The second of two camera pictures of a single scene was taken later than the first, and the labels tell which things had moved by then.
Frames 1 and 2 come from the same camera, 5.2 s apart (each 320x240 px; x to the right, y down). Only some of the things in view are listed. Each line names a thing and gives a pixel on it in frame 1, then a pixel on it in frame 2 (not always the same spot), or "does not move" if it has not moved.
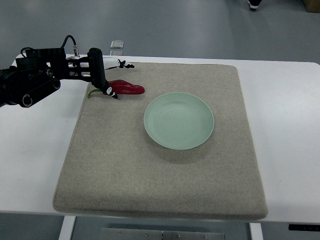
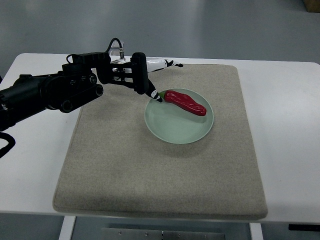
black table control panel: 297,227 does not move
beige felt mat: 113,168 does not move
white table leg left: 66,228 does not move
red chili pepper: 119,86 to 183,101
